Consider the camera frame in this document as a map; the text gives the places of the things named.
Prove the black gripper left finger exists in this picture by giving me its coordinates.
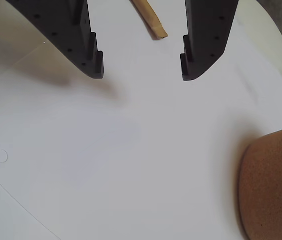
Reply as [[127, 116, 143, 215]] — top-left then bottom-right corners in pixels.
[[5, 0, 104, 80]]

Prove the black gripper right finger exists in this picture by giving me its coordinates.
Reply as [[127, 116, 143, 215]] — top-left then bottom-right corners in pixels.
[[180, 0, 239, 81]]

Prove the wooden pen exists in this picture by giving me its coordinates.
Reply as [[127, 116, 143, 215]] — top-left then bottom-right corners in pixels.
[[130, 0, 169, 40]]

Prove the brown cork pen holder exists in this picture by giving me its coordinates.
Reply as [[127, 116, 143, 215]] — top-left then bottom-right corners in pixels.
[[238, 123, 282, 240]]

